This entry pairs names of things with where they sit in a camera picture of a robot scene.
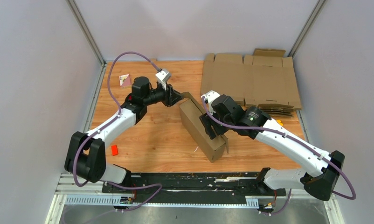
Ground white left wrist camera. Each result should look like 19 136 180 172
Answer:
155 69 172 91

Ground brown cardboard box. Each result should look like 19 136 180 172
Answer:
179 92 229 163

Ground aluminium frame rails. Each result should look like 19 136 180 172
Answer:
45 0 345 224

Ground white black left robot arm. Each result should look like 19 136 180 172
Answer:
64 77 183 193

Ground orange small clip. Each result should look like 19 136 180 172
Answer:
111 145 118 156

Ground pink white card box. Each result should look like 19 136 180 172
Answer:
119 74 132 88

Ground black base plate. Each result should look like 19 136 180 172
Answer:
100 171 287 206

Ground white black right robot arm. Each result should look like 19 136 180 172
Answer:
200 91 345 201

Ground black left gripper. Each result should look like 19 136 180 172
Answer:
144 81 185 108

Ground stack of flat cardboard boxes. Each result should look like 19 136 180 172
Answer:
200 49 302 116

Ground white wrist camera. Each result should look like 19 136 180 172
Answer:
201 90 220 115
155 69 172 91

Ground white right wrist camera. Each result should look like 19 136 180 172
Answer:
201 90 220 115

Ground yellow plastic tool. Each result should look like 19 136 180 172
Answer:
276 119 284 126

